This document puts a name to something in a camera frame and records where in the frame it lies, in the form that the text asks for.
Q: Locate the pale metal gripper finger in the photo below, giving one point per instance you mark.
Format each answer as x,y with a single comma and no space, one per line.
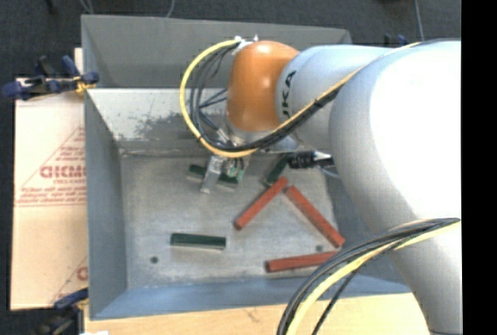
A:
209,176

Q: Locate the grey metal bin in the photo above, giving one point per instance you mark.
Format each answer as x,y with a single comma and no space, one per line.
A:
171,209

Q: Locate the red-brown flat block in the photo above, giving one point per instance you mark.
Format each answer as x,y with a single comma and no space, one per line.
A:
299,262
261,203
315,217

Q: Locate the brown cardboard board red print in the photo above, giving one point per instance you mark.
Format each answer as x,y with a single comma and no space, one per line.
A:
46,209

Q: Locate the black cylinder on white bracket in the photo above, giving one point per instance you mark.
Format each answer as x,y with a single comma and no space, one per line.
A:
302,160

